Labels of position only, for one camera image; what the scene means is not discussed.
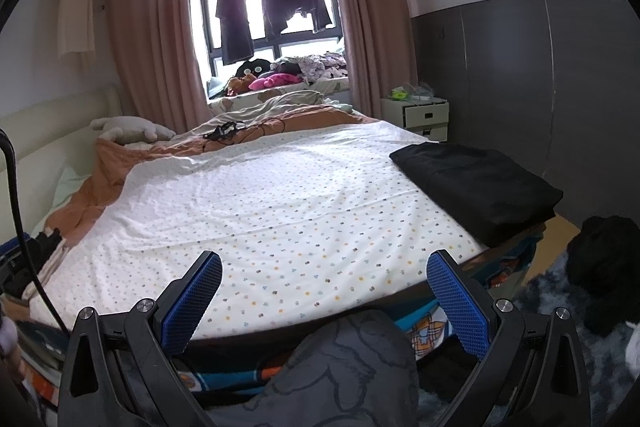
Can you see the grey plush toy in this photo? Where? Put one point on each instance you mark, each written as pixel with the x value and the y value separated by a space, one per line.
pixel 130 128

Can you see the beige blanket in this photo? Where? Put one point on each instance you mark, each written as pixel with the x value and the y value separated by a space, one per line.
pixel 290 102

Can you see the brown plush toy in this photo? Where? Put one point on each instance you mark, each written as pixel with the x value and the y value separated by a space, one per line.
pixel 242 85

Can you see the orange duvet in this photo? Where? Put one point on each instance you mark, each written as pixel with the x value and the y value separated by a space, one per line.
pixel 107 167

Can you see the black framed window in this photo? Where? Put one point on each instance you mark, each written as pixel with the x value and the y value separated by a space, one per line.
pixel 300 29

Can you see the dark cloth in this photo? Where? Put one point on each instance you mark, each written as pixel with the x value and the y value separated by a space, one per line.
pixel 605 267

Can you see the printed window seat cushion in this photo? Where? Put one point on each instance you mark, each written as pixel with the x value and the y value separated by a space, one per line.
pixel 320 85

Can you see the black plush toy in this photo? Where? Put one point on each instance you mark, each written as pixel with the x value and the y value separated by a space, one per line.
pixel 252 68

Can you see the pink curtain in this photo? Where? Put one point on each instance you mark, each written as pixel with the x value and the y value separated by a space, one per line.
pixel 375 7
pixel 150 32

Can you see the person's grey printed pants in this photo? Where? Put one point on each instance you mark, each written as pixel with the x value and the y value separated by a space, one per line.
pixel 325 372

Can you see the cream headboard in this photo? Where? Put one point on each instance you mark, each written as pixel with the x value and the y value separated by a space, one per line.
pixel 45 142

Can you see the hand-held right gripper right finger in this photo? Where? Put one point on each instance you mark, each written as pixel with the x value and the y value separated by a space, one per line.
pixel 457 302

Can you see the large black jacket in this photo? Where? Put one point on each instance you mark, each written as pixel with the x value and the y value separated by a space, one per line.
pixel 480 187

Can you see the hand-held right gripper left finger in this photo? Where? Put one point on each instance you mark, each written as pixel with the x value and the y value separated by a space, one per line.
pixel 192 302

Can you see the cartoon printed blanket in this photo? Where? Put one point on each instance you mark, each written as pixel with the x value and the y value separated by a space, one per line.
pixel 430 332

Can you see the bed with floral sheet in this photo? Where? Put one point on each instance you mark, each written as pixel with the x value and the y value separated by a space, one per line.
pixel 275 217

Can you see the grey shaggy rug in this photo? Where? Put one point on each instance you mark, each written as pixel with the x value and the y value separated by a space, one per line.
pixel 545 292

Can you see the white nightstand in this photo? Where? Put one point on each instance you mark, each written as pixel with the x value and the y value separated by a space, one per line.
pixel 425 117

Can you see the pale green pillow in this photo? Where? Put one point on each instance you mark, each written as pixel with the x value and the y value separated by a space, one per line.
pixel 70 184

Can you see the beige hanging cloth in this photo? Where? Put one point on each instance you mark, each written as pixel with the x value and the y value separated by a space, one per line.
pixel 75 7

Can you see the long dark hanging coat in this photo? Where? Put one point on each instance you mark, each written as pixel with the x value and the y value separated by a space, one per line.
pixel 232 22

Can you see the black folded garment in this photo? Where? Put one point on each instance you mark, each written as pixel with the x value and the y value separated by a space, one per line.
pixel 50 239

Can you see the green item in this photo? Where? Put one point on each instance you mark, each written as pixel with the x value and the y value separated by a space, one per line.
pixel 399 94

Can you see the pink cloth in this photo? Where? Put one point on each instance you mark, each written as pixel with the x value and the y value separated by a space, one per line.
pixel 275 80

